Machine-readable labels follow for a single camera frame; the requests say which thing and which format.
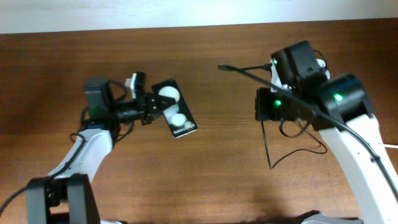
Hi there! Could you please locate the black smartphone with lit screen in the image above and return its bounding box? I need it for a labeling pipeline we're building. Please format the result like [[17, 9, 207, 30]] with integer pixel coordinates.
[[152, 78, 198, 138]]

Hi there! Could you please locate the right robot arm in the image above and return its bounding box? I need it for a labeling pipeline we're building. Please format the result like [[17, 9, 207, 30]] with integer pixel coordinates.
[[255, 40, 397, 223]]

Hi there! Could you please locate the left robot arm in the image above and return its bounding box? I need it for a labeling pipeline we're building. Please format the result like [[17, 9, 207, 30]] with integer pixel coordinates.
[[26, 78, 177, 223]]

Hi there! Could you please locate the black phone charging cable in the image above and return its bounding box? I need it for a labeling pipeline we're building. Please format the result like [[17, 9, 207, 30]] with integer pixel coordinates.
[[239, 49, 328, 170]]

